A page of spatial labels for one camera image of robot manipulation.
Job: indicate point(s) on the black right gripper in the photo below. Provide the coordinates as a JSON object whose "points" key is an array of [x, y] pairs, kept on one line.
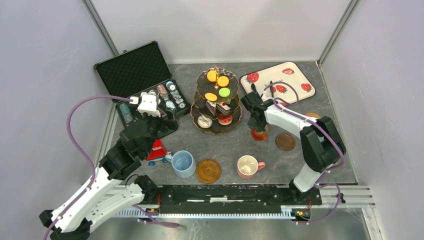
{"points": [[258, 127]]}

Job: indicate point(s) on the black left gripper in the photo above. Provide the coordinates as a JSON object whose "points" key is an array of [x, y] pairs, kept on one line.
{"points": [[167, 123]]}

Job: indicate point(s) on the black handled metal tongs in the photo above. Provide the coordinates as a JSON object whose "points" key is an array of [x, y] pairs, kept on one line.
{"points": [[267, 93]]}

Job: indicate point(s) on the strawberry layer cake slice toy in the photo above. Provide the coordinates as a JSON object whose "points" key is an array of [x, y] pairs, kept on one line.
{"points": [[223, 108]]}

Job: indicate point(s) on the green toy macaron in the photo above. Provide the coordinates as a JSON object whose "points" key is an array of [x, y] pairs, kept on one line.
{"points": [[224, 92]]}

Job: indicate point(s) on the red strawberry toy tart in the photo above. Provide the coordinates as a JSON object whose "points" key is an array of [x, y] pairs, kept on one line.
{"points": [[225, 120]]}

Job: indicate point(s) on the white chocolate striped toy donut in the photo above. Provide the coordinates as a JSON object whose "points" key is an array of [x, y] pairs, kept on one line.
{"points": [[204, 122]]}

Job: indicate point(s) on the red round coaster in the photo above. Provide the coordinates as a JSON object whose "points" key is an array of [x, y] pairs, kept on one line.
{"points": [[259, 137]]}

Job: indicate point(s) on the orange toy macaron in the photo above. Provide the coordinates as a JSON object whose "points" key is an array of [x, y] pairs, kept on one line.
{"points": [[212, 76], [223, 81], [210, 97]]}

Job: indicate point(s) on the three-tier black gold cake stand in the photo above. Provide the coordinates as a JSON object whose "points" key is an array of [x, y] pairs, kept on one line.
{"points": [[198, 107]]}

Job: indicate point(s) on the chocolate cake slice toy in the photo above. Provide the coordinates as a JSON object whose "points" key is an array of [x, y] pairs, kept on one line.
{"points": [[211, 106]]}

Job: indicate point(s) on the dark brown wooden coaster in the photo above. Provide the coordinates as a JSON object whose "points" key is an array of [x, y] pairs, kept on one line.
{"points": [[285, 142]]}

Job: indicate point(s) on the light blue mug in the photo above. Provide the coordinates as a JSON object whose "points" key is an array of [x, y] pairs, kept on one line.
{"points": [[183, 163]]}

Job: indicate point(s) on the woven rattan coaster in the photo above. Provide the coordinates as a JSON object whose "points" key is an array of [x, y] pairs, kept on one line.
{"points": [[313, 115]]}

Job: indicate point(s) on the pink mug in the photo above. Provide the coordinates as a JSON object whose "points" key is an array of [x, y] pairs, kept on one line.
{"points": [[248, 166]]}

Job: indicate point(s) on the amber glass saucer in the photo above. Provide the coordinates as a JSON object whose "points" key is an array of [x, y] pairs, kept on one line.
{"points": [[208, 171]]}

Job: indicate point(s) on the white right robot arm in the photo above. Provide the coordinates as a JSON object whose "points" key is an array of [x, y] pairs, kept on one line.
{"points": [[322, 145]]}

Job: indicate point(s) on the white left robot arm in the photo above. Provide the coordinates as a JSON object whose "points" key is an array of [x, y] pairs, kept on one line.
{"points": [[86, 210]]}

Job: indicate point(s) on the cream strawberry serving tray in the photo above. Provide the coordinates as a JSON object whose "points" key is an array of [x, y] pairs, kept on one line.
{"points": [[290, 84]]}

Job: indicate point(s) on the red toy car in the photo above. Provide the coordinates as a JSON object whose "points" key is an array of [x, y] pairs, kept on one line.
{"points": [[158, 153]]}

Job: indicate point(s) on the black poker chip case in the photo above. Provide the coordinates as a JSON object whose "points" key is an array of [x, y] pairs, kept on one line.
{"points": [[143, 69]]}

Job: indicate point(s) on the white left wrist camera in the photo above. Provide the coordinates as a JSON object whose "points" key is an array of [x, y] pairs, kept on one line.
{"points": [[146, 104]]}

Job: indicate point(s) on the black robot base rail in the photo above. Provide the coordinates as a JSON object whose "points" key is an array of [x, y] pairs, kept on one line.
{"points": [[228, 201]]}

